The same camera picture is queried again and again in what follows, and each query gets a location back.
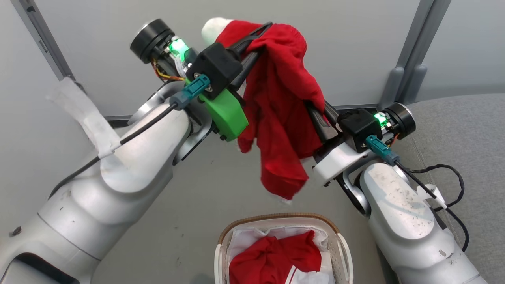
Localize red garment with white stripe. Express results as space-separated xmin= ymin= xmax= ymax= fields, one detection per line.
xmin=229 ymin=230 xmax=322 ymax=284

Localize small white tape tag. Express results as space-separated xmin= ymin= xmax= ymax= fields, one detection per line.
xmin=417 ymin=183 xmax=448 ymax=209

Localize red knit garment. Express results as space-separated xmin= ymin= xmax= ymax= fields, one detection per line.
xmin=201 ymin=18 xmax=327 ymax=202

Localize yellow red motor wires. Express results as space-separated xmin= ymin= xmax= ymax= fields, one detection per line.
xmin=152 ymin=59 xmax=186 ymax=82

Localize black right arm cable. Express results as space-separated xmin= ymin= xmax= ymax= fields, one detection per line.
xmin=365 ymin=135 xmax=471 ymax=253

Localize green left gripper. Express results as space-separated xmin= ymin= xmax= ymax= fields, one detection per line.
xmin=130 ymin=19 xmax=273 ymax=140

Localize white cloth in basket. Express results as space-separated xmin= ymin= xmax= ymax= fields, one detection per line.
xmin=227 ymin=226 xmax=336 ymax=284

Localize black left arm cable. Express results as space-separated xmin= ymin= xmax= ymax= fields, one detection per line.
xmin=47 ymin=74 xmax=211 ymax=198

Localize white laundry basket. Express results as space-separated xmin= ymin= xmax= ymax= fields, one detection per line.
xmin=214 ymin=213 xmax=354 ymax=284

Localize grey partition post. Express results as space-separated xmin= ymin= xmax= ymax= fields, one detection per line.
xmin=11 ymin=0 xmax=85 ymax=91
xmin=379 ymin=0 xmax=452 ymax=109

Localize white fabric tape strip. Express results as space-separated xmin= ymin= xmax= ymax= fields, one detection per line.
xmin=47 ymin=77 xmax=121 ymax=158

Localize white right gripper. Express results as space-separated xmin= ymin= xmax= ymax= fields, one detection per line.
xmin=306 ymin=100 xmax=417 ymax=187

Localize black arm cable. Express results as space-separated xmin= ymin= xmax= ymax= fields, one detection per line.
xmin=47 ymin=74 xmax=211 ymax=198
xmin=365 ymin=135 xmax=471 ymax=253

